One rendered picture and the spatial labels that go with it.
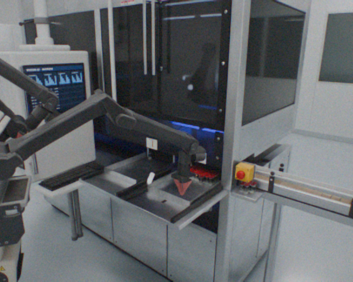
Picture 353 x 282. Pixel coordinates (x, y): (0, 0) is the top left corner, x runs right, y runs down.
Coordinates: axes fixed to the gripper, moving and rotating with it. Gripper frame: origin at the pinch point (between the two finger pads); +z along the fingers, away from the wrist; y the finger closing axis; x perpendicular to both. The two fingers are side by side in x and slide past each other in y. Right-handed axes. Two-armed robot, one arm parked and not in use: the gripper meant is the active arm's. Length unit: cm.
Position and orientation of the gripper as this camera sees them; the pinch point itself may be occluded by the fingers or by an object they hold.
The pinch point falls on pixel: (181, 192)
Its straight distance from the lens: 132.8
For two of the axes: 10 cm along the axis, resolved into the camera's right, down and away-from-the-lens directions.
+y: 6.4, -1.1, 7.6
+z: -0.8, 9.8, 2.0
